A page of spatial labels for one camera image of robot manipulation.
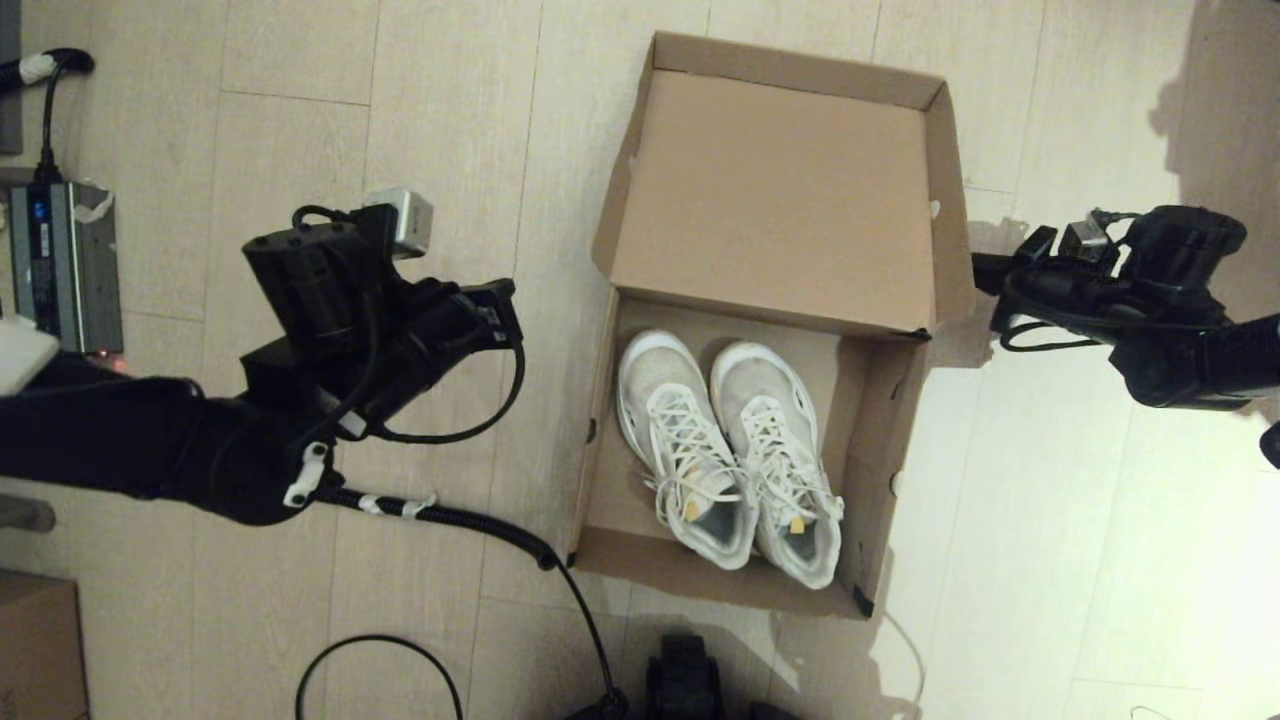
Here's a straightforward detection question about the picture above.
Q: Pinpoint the white mesh lace-up sneaker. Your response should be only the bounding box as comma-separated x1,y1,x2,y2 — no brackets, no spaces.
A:
708,341,846,591
616,330,759,571

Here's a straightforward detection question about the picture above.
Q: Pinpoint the brown cardboard shoe box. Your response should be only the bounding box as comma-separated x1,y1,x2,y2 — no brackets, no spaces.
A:
568,30,976,621

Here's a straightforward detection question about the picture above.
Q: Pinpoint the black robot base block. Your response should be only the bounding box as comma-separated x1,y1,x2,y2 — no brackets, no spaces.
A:
645,633,723,720

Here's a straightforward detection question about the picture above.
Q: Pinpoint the grey power supply unit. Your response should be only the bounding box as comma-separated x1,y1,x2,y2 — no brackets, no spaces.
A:
5,182,123,356

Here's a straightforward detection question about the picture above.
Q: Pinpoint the dark grey panel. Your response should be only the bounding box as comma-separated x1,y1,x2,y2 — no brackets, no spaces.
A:
0,0,23,156

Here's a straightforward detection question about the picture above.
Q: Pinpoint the plain brown cardboard carton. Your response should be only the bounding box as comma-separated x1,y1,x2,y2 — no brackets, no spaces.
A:
0,572,91,720

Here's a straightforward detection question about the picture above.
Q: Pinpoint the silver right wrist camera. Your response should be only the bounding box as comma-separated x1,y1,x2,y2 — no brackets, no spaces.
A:
1058,210,1141,263

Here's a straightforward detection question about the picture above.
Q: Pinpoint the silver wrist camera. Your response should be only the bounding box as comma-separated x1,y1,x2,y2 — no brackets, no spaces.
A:
1058,210,1141,263
362,188,436,259

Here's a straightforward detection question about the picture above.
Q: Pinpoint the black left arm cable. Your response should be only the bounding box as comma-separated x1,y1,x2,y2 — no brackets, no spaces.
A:
292,205,527,446

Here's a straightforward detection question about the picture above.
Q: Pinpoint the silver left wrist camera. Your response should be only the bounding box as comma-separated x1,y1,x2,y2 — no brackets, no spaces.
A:
362,188,436,259

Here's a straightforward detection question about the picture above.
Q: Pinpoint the black corrugated cable white tape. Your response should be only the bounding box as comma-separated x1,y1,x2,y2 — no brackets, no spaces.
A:
320,485,631,720

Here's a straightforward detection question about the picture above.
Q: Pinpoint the thin black cable loop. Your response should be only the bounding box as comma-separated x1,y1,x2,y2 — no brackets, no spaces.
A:
295,635,466,720

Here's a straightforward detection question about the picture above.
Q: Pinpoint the thin pale wire loop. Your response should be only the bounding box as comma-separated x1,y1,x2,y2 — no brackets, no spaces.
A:
880,610,927,716

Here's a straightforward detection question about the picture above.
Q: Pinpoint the black power cord taped sleeve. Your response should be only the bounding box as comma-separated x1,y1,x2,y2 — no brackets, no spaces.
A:
0,47,96,186

